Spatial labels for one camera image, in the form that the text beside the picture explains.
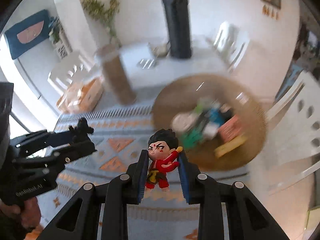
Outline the pink patterned box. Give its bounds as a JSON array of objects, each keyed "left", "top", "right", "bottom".
[{"left": 218, "top": 115, "right": 244, "bottom": 142}]

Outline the white chair far left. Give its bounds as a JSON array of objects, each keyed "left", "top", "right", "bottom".
[{"left": 47, "top": 50, "right": 90, "bottom": 96}]

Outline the teal gummy toy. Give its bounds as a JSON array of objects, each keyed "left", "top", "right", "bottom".
[{"left": 179, "top": 128, "right": 205, "bottom": 151}]

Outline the small black toy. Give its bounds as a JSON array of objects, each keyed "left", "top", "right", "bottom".
[{"left": 68, "top": 118, "right": 94, "bottom": 143}]

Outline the gold cylindrical canister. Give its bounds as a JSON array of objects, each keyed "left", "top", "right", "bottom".
[{"left": 94, "top": 44, "right": 136, "bottom": 105}]

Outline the white charger plug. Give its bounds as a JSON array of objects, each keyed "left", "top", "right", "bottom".
[{"left": 202, "top": 123, "right": 219, "bottom": 140}]

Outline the orange white tissue pack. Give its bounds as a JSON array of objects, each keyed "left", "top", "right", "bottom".
[{"left": 56, "top": 77, "right": 104, "bottom": 114}]

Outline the white carved shelf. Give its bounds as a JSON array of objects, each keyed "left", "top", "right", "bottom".
[{"left": 49, "top": 17, "right": 72, "bottom": 60}]

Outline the white chair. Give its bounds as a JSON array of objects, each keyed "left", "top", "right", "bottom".
[
  {"left": 47, "top": 50, "right": 90, "bottom": 96},
  {"left": 213, "top": 21, "right": 250, "bottom": 72},
  {"left": 265, "top": 70, "right": 320, "bottom": 196}
]

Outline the red chibi figurine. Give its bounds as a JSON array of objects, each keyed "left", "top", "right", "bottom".
[{"left": 145, "top": 129, "right": 183, "bottom": 191}]

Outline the lime green toy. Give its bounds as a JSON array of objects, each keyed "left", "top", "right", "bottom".
[{"left": 193, "top": 101, "right": 211, "bottom": 114}]

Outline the foil pill blister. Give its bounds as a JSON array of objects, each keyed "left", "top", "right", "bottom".
[{"left": 137, "top": 59, "right": 157, "bottom": 69}]

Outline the blue wall picture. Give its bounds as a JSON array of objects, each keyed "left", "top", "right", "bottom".
[{"left": 4, "top": 10, "right": 49, "bottom": 60}]

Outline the green glass vase with plant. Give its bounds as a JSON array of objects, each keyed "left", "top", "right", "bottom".
[{"left": 81, "top": 0, "right": 122, "bottom": 48}]

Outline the white chair near right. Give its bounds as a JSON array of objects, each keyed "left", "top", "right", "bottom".
[{"left": 265, "top": 70, "right": 320, "bottom": 196}]

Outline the person's left hand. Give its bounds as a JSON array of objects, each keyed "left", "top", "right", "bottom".
[{"left": 1, "top": 197, "right": 41, "bottom": 229}]

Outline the white chair far right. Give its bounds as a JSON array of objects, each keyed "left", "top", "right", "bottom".
[{"left": 213, "top": 21, "right": 250, "bottom": 72}]

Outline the brown ribbed glass bowl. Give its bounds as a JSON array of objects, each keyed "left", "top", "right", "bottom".
[{"left": 152, "top": 73, "right": 267, "bottom": 171}]

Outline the black thermos bottle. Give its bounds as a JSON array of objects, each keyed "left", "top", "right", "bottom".
[{"left": 162, "top": 0, "right": 192, "bottom": 59}]

